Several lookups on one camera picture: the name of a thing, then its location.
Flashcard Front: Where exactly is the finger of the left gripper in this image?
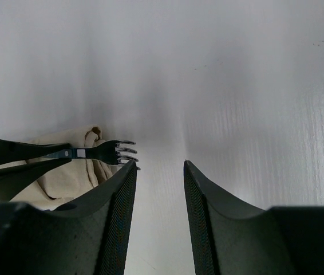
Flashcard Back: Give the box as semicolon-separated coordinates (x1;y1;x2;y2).
0;158;72;202
0;139;71;165

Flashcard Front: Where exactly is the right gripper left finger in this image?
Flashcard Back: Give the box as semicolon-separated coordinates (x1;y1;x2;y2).
0;161;137;274

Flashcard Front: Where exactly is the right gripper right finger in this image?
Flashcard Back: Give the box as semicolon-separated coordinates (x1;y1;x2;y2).
184;161;324;274

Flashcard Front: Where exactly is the beige cloth napkin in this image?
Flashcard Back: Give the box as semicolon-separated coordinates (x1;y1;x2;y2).
9;124;120;211

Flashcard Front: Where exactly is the silver fork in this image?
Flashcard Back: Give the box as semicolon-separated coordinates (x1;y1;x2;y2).
44;140;139;167

